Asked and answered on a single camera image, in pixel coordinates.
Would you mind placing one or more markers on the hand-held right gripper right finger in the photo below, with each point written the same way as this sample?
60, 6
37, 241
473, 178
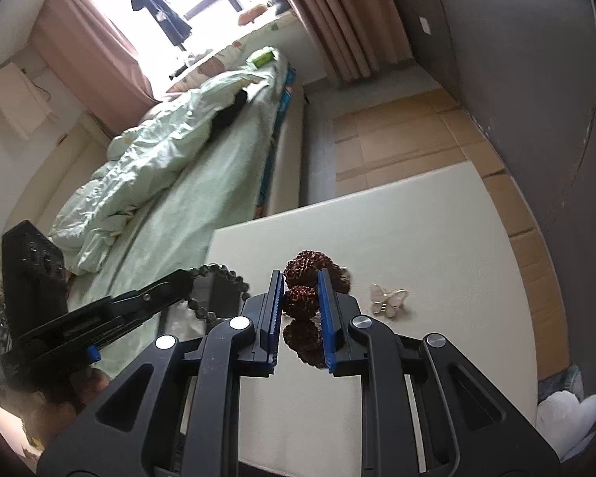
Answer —
328, 328

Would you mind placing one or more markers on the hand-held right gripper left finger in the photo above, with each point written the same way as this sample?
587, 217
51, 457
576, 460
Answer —
272, 328

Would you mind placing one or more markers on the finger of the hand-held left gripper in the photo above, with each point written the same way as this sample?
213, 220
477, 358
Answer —
144, 315
154, 288

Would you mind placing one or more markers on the white butterfly hair clip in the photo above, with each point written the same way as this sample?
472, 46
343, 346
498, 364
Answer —
395, 303

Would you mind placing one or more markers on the green fleece blanket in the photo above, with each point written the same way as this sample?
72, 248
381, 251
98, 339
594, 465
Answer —
203, 208

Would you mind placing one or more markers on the beige padded headboard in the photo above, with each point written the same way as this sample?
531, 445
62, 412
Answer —
69, 169

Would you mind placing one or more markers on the white low table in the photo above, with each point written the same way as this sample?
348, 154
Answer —
377, 223

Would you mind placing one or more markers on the light green duvet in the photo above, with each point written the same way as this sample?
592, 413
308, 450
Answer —
154, 159

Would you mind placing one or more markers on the bed with printed mattress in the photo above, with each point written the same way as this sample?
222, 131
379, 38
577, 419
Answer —
288, 159

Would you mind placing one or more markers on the black garment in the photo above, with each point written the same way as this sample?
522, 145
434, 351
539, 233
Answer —
231, 109

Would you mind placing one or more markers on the cardboard floor sheets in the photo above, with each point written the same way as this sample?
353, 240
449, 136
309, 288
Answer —
402, 134

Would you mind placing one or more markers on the printed window sill cushion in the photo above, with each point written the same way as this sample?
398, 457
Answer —
213, 62

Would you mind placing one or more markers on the pink curtain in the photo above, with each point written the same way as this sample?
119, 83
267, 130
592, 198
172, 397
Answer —
337, 15
94, 49

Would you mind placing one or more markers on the grey plush slipper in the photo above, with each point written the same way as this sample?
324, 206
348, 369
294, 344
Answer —
561, 382

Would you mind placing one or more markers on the green tissue pack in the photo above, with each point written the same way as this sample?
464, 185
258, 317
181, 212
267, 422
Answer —
261, 58

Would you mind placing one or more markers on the hanging dark blue garment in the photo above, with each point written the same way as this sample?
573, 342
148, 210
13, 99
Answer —
171, 20

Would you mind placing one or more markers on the orange plush toy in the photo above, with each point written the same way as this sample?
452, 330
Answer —
252, 15

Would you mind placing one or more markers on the grey wardrobe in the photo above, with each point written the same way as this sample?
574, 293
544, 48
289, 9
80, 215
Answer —
516, 84

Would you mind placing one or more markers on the white wall outlet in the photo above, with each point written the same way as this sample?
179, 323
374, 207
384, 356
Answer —
425, 25

